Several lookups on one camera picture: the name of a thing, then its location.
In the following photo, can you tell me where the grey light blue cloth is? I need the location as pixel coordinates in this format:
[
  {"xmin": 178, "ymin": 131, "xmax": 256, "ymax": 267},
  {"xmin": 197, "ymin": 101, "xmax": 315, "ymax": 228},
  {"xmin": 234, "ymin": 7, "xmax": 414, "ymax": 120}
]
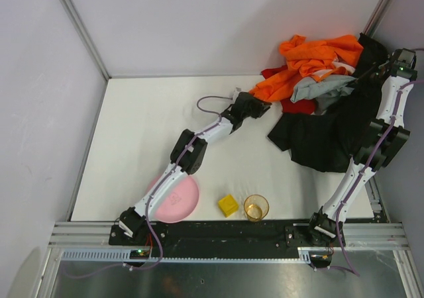
[{"xmin": 290, "ymin": 75, "xmax": 356, "ymax": 115}]

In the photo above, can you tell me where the red cloth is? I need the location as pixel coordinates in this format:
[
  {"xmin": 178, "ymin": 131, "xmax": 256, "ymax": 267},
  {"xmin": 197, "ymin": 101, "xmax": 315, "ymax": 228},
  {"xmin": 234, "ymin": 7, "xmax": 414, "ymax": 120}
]
[{"xmin": 261, "ymin": 65, "xmax": 317, "ymax": 115}]

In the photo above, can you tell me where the grey slotted cable duct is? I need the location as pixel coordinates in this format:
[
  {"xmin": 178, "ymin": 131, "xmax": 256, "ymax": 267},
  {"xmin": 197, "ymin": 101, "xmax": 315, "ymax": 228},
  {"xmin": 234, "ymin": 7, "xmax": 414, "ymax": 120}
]
[{"xmin": 61, "ymin": 248, "xmax": 331, "ymax": 264}]

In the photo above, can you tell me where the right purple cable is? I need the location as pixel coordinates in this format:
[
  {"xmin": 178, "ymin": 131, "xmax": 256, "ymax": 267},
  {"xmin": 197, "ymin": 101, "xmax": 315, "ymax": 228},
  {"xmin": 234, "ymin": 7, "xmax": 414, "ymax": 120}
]
[{"xmin": 331, "ymin": 48, "xmax": 424, "ymax": 276}]

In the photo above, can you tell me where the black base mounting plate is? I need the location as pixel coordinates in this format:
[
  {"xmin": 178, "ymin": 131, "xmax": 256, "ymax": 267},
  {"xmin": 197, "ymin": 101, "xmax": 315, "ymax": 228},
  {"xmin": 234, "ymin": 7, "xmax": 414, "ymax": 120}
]
[{"xmin": 109, "ymin": 220, "xmax": 345, "ymax": 261}]

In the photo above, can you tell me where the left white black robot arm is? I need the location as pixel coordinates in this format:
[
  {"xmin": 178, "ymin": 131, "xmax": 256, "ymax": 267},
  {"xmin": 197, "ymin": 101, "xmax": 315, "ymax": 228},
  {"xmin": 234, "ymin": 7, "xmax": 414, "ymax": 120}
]
[{"xmin": 117, "ymin": 89, "xmax": 271, "ymax": 240}]

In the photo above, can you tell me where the amber transparent plastic cup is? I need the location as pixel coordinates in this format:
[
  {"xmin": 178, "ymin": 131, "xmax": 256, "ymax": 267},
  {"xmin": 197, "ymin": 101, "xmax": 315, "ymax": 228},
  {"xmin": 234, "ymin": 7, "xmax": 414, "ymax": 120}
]
[{"xmin": 243, "ymin": 194, "xmax": 270, "ymax": 223}]

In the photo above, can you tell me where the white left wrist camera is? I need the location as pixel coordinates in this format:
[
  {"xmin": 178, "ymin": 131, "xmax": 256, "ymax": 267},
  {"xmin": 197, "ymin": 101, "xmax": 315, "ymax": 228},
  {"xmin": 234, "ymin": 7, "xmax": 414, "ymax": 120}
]
[{"xmin": 231, "ymin": 87, "xmax": 241, "ymax": 103}]

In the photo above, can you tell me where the black cloth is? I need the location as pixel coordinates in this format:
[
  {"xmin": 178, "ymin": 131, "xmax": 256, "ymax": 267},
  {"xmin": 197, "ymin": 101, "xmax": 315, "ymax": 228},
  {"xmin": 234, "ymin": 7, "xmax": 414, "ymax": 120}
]
[{"xmin": 268, "ymin": 33, "xmax": 388, "ymax": 173}]

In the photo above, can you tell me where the aluminium front frame rail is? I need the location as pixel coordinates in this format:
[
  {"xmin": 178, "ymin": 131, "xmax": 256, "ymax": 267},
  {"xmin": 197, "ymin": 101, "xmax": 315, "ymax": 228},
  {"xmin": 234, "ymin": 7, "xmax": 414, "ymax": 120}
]
[{"xmin": 48, "ymin": 220, "xmax": 409, "ymax": 250}]

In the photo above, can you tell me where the pink round plate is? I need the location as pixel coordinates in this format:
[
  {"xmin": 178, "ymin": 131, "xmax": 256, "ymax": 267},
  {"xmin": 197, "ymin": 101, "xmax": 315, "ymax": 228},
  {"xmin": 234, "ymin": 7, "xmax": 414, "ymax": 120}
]
[{"xmin": 149, "ymin": 177, "xmax": 199, "ymax": 223}]

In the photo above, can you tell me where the orange cloth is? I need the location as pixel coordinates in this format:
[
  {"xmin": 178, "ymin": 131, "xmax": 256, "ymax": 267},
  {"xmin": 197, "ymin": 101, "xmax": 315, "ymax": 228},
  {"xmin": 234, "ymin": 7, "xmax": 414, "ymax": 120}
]
[{"xmin": 249, "ymin": 34, "xmax": 364, "ymax": 102}]

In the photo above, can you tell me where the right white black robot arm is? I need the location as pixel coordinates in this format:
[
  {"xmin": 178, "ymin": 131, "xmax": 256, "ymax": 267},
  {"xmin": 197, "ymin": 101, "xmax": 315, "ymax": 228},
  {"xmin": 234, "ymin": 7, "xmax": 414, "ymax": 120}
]
[{"xmin": 307, "ymin": 48, "xmax": 418, "ymax": 246}]

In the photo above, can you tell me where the yellow cube block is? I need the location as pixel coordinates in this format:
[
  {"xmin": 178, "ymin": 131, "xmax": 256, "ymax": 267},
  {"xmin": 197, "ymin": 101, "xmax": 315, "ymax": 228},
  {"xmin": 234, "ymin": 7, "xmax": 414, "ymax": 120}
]
[{"xmin": 218, "ymin": 194, "xmax": 239, "ymax": 217}]

